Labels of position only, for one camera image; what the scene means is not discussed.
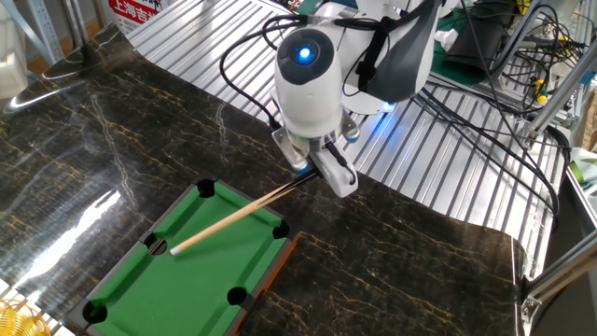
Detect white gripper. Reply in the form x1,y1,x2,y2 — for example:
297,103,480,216
302,147,359,199

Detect wooden cue stick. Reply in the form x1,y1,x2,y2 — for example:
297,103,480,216
168,170,323,257

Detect mini green pool table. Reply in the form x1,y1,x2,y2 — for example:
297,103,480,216
67,175,299,336

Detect black marble pattern mat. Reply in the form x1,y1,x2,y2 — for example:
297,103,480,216
0,22,526,336

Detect black pouch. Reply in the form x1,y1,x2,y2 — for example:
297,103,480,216
442,4,519,80

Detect red white printed box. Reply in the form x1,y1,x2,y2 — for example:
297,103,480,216
107,0,164,35

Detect green white bag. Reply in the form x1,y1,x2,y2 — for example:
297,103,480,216
567,147,597,197

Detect dark metal leg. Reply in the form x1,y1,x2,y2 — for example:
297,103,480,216
62,0,90,50

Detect grey steel rack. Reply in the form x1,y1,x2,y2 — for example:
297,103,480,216
0,0,64,66

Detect silver wrist camera blue ends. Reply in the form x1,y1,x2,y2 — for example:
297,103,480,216
271,111,361,176

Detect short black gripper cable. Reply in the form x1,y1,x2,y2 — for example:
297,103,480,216
325,142,358,187

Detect long black camera cable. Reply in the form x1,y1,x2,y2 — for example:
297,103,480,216
218,13,309,132

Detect black cable bundle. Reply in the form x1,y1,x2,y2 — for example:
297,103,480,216
410,0,576,230

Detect aluminium frame corner profile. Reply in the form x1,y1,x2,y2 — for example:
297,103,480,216
521,228,597,324

